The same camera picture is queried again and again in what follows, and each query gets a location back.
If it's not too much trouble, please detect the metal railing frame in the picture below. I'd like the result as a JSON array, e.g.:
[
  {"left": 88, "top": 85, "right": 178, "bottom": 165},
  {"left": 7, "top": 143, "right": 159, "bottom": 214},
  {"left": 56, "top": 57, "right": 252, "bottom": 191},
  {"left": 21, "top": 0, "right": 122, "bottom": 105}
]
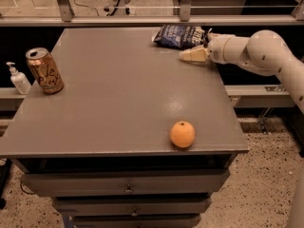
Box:
[{"left": 0, "top": 0, "right": 303, "bottom": 27}]

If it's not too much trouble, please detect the orange fruit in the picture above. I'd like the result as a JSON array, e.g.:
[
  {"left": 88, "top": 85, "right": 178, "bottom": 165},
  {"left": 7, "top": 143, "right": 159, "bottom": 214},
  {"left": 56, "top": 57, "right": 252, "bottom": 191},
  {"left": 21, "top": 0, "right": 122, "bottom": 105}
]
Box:
[{"left": 170, "top": 121, "right": 195, "bottom": 148}]

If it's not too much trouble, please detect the white machine base background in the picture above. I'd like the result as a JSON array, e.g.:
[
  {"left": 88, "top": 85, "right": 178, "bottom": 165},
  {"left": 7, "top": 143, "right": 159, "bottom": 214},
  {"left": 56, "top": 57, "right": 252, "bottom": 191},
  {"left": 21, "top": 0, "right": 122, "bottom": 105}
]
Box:
[{"left": 104, "top": 0, "right": 131, "bottom": 16}]

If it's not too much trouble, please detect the gold LaCroix can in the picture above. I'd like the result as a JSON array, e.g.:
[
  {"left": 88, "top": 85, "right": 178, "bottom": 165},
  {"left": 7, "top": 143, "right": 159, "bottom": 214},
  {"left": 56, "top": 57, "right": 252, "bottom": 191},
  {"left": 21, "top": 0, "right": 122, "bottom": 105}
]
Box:
[{"left": 26, "top": 47, "right": 64, "bottom": 94}]

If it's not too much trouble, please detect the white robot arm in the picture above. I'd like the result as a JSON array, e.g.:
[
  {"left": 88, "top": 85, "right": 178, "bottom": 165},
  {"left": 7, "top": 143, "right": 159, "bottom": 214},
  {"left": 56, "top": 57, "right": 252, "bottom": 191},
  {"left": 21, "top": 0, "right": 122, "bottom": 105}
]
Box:
[{"left": 179, "top": 30, "right": 304, "bottom": 113}]

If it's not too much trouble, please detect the grey drawer cabinet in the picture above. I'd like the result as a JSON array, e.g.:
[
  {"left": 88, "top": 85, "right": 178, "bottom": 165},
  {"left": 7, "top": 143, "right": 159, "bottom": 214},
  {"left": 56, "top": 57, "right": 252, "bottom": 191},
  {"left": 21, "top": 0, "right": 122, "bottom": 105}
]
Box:
[{"left": 0, "top": 28, "right": 247, "bottom": 228}]

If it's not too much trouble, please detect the white pump bottle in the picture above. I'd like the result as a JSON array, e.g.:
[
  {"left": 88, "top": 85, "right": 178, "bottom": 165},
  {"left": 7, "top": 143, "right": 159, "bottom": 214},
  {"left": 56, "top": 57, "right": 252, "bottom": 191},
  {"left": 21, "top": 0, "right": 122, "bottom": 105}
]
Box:
[{"left": 7, "top": 62, "right": 31, "bottom": 95}]

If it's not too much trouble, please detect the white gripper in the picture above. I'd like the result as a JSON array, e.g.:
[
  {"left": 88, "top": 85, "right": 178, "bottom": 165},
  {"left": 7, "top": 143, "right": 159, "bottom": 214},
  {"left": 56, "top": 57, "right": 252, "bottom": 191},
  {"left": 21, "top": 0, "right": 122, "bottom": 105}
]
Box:
[{"left": 179, "top": 32, "right": 236, "bottom": 64}]

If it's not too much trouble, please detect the blue chip bag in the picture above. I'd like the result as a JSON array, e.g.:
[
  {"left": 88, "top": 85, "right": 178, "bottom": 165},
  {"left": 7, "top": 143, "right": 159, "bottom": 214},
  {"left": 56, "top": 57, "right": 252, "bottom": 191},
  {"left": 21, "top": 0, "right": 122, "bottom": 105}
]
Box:
[{"left": 153, "top": 25, "right": 207, "bottom": 50}]

